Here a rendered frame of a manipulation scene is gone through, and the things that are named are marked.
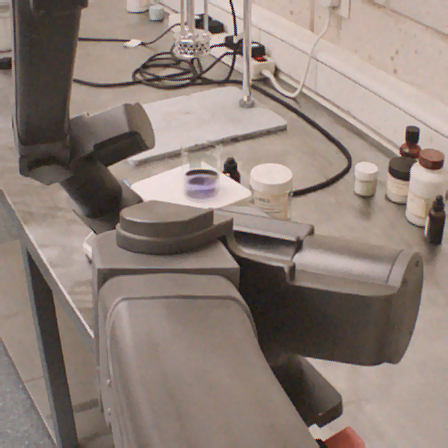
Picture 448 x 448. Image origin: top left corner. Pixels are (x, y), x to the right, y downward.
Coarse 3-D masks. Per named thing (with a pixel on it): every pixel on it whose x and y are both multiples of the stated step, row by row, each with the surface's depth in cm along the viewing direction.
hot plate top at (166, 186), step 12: (180, 168) 118; (144, 180) 115; (156, 180) 115; (168, 180) 115; (180, 180) 115; (228, 180) 115; (144, 192) 113; (156, 192) 113; (168, 192) 113; (180, 192) 113; (228, 192) 113; (240, 192) 113; (180, 204) 110; (192, 204) 110; (204, 204) 110; (216, 204) 110; (228, 204) 110; (240, 204) 111
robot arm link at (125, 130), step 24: (72, 120) 91; (96, 120) 90; (120, 120) 89; (144, 120) 94; (72, 144) 91; (96, 144) 90; (120, 144) 91; (144, 144) 91; (48, 168) 87; (72, 168) 91
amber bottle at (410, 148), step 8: (408, 128) 129; (416, 128) 129; (408, 136) 129; (416, 136) 128; (408, 144) 129; (416, 144) 129; (400, 152) 131; (408, 152) 129; (416, 152) 129; (416, 160) 130
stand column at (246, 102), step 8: (248, 0) 143; (248, 8) 144; (248, 16) 145; (248, 24) 146; (248, 32) 147; (248, 40) 148; (248, 48) 148; (248, 56) 149; (248, 64) 150; (248, 72) 151; (248, 80) 152; (248, 88) 153; (248, 96) 154; (240, 104) 155; (248, 104) 154
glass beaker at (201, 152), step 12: (192, 132) 110; (204, 132) 111; (180, 144) 109; (192, 144) 111; (204, 144) 111; (216, 144) 110; (192, 156) 107; (204, 156) 107; (216, 156) 108; (192, 168) 108; (204, 168) 108; (216, 168) 109; (192, 180) 109; (204, 180) 109; (216, 180) 110; (192, 192) 110; (204, 192) 110; (216, 192) 111
